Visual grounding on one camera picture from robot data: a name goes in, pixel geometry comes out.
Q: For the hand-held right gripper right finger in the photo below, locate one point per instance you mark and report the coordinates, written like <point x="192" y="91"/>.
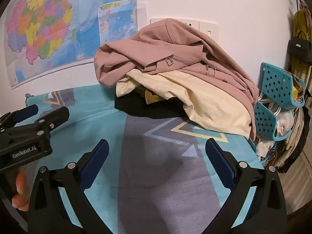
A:
<point x="219" y="159"/>

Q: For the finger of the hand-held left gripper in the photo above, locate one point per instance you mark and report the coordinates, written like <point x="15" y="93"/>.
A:
<point x="25" y="113"/>
<point x="53" y="117"/>

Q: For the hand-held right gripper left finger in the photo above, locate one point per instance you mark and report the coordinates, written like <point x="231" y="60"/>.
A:
<point x="97" y="157"/>

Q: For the pink zip jacket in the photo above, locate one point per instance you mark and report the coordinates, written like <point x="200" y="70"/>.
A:
<point x="170" y="43"/>

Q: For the person's left hand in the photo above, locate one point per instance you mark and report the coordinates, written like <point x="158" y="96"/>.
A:
<point x="21" y="187"/>

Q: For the teal patterned bedsheet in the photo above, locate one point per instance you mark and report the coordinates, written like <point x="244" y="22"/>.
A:
<point x="97" y="119"/>

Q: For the cream garment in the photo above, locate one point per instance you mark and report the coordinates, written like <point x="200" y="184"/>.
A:
<point x="209" y="102"/>

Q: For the teal plastic basket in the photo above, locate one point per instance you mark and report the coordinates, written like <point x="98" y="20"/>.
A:
<point x="264" y="119"/>
<point x="275" y="82"/>

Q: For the black garment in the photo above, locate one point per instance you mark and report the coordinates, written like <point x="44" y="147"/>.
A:
<point x="136" y="107"/>

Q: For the white crumpled cloth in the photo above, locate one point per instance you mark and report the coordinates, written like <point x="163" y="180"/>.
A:
<point x="284" y="120"/>

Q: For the mustard yellow garment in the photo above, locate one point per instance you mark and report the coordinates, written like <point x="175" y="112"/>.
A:
<point x="152" y="97"/>

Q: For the beige hanging tote bags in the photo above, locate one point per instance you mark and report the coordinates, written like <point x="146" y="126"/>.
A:
<point x="296" y="131"/>

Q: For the black handbag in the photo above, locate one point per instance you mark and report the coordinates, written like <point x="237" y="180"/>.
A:
<point x="298" y="46"/>

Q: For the yellow hanging garment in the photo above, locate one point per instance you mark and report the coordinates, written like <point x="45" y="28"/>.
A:
<point x="303" y="22"/>

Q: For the colourful wall map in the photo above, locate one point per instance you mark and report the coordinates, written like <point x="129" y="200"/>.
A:
<point x="48" y="29"/>

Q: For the white wall switch plate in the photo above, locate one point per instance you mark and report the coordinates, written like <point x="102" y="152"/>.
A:
<point x="209" y="30"/>

